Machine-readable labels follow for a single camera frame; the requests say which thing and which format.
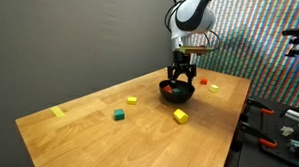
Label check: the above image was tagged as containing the small white crumpled object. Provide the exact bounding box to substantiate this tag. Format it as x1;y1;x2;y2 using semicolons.
280;125;295;138

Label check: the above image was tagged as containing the white ribbed part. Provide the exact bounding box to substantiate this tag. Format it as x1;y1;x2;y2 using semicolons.
283;108;299;123

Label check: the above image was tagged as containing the green block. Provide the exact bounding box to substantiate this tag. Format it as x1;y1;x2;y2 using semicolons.
112;107;126;122

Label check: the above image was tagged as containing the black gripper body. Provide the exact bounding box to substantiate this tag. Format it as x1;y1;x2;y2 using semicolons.
173;51;191;70

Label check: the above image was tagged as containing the yellow-green block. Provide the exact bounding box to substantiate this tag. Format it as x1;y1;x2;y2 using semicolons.
208;84;221;94

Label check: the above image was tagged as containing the grey fabric backdrop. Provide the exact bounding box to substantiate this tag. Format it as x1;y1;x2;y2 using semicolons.
0;0;195;167

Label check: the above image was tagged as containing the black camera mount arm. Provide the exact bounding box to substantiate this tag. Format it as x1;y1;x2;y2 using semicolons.
279;26;299;59

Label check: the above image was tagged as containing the black perforated board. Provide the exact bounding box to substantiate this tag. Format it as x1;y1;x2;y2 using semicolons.
221;94;299;167

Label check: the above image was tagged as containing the multicolour patterned backdrop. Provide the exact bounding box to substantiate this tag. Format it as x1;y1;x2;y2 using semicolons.
170;0;299;109

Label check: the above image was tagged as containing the black clamp orange handle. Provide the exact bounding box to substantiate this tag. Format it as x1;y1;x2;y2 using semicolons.
243;97;276;116
236;120;279;149

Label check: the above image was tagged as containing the black bowl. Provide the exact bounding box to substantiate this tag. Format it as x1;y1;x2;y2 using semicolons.
158;79;196;105

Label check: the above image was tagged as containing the large yellow block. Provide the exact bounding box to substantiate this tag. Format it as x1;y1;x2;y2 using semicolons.
172;107;191;125

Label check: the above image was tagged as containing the tan wrist camera plate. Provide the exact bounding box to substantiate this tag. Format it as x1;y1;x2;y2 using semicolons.
179;44;214;57

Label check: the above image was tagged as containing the yellow tape strip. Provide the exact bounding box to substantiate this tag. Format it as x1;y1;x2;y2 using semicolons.
49;105;67;119

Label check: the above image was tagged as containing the small yellow block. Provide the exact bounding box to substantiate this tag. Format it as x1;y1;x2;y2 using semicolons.
127;96;139;106

